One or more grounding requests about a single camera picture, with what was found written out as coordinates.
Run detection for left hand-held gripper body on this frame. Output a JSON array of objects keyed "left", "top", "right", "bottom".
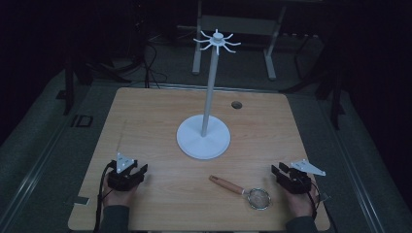
[{"left": 107, "top": 152, "right": 145, "bottom": 192}]

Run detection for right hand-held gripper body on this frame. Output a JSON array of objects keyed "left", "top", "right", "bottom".
[{"left": 277, "top": 158, "right": 326, "bottom": 195}]

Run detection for person's left hand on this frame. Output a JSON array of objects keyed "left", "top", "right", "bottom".
[{"left": 102, "top": 185, "right": 139, "bottom": 208}]

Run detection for person's right hand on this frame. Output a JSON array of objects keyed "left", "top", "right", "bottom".
[{"left": 285, "top": 183, "right": 320, "bottom": 218}]

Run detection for white hook rack stand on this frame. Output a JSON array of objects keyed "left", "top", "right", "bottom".
[{"left": 176, "top": 28, "right": 242, "bottom": 160}]

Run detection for black metal stand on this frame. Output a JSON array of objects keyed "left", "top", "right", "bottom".
[
  {"left": 61, "top": 45, "right": 132, "bottom": 117},
  {"left": 281, "top": 30, "right": 347, "bottom": 131}
]

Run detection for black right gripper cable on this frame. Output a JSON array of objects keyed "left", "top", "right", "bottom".
[{"left": 305, "top": 180, "right": 323, "bottom": 221}]

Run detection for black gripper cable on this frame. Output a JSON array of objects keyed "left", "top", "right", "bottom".
[
  {"left": 92, "top": 160, "right": 118, "bottom": 233},
  {"left": 305, "top": 180, "right": 323, "bottom": 221}
]

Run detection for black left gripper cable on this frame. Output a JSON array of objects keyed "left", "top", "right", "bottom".
[{"left": 92, "top": 160, "right": 118, "bottom": 233}]

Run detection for wooden handle mesh strainer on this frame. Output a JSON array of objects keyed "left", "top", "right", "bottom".
[{"left": 208, "top": 174, "right": 272, "bottom": 212}]

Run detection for black floor cables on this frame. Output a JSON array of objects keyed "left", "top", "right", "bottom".
[{"left": 129, "top": 32, "right": 169, "bottom": 89}]

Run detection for white metal desk frame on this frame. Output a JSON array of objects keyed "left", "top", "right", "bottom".
[{"left": 191, "top": 0, "right": 289, "bottom": 82}]

